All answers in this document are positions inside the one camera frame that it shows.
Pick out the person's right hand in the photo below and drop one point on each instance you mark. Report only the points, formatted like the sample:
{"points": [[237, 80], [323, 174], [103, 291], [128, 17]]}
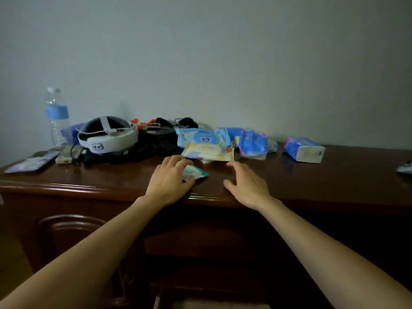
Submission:
{"points": [[249, 189]]}

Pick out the person's left hand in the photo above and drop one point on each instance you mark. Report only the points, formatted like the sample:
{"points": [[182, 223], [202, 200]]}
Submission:
{"points": [[170, 186]]}

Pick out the small teal white packet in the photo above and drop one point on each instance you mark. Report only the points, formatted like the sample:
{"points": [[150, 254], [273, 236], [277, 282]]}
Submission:
{"points": [[196, 173]]}

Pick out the pale yellow soft pack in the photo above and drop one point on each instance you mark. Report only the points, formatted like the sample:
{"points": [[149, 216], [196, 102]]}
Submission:
{"points": [[272, 145]]}

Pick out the cream wet wipes pack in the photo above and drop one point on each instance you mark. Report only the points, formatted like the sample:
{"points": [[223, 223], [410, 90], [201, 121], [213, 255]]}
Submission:
{"points": [[209, 152]]}

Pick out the large light blue wet wipes pack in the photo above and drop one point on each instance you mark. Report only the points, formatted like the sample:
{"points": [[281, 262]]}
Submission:
{"points": [[199, 136]]}

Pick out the blue boxy tissue pack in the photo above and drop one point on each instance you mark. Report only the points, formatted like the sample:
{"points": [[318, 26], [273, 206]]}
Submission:
{"points": [[233, 131]]}

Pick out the blue white-ended tissue pack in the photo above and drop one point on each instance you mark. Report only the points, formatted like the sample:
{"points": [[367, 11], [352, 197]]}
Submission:
{"points": [[302, 148]]}

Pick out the person's left forearm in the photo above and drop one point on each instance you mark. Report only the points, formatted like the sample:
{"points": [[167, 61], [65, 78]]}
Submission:
{"points": [[80, 263]]}

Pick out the person's right forearm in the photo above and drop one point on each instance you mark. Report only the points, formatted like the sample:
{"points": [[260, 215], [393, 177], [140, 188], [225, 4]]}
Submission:
{"points": [[328, 260]]}

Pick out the black bag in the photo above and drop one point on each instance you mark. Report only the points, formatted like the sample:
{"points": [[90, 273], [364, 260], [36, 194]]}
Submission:
{"points": [[157, 141]]}

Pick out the small black pouch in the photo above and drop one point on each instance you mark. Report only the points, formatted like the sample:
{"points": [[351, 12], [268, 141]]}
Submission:
{"points": [[163, 122]]}

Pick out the beige power bank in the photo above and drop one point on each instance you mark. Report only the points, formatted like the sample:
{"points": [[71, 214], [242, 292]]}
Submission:
{"points": [[64, 157]]}

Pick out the dark wooden cabinet door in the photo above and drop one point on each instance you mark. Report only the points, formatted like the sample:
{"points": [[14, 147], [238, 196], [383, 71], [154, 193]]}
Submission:
{"points": [[74, 241]]}

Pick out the blue pouch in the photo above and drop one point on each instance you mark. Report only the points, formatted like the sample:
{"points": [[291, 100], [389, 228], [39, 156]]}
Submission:
{"points": [[72, 133]]}

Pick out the clear plastic water bottle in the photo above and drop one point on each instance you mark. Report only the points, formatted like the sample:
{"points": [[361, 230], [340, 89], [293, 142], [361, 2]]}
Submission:
{"points": [[57, 125]]}

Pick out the smartphone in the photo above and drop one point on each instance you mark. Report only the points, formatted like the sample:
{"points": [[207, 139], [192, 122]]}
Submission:
{"points": [[32, 162]]}

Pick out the white handheld controller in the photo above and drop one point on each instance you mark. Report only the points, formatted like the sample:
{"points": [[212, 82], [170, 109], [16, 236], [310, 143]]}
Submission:
{"points": [[405, 168]]}

